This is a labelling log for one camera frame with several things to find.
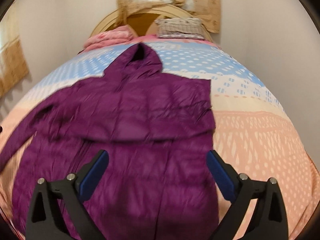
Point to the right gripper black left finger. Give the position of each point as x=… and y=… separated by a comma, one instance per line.
x=45, y=220

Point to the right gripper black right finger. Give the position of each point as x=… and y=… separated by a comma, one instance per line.
x=269, y=219

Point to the purple hooded down jacket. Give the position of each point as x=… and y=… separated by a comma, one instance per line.
x=157, y=129

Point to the pastel polka dot bedspread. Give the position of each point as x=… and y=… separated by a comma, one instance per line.
x=253, y=132

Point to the beige curtain on left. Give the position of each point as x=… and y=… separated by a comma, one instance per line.
x=13, y=64

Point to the folded pink blanket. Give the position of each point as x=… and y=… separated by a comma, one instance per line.
x=119, y=35

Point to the plaid patterned pillow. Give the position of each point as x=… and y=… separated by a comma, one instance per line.
x=190, y=28

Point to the cream wooden headboard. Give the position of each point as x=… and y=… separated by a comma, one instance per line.
x=142, y=22

